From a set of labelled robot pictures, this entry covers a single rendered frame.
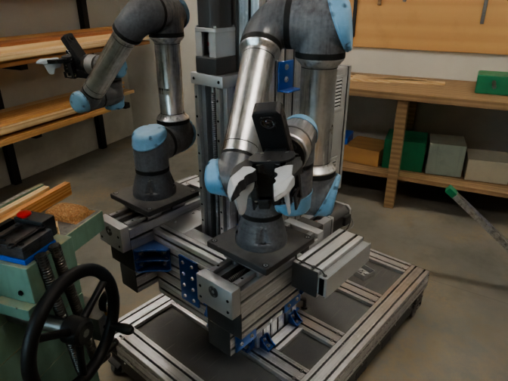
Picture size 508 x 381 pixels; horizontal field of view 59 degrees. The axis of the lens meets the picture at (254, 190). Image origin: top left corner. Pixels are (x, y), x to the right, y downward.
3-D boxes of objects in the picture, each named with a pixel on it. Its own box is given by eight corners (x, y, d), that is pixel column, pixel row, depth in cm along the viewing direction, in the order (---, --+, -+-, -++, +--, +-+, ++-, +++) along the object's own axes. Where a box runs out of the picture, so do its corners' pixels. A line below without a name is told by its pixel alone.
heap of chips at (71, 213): (75, 224, 120) (74, 215, 118) (38, 217, 123) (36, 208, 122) (95, 211, 127) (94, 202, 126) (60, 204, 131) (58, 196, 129)
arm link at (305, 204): (262, 198, 97) (263, 150, 93) (314, 204, 95) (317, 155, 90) (253, 214, 91) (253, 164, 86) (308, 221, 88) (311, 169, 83)
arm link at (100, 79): (147, 14, 126) (82, 123, 155) (171, 12, 135) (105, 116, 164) (121, -16, 127) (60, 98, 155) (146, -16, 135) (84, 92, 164)
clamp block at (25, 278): (33, 306, 94) (24, 271, 90) (-16, 293, 97) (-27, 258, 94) (79, 267, 106) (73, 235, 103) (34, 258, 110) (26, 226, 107)
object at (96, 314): (103, 342, 130) (99, 320, 126) (68, 332, 133) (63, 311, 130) (119, 323, 137) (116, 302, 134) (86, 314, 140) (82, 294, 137)
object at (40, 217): (26, 265, 91) (20, 243, 89) (-16, 256, 95) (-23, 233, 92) (69, 235, 103) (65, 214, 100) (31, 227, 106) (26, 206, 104)
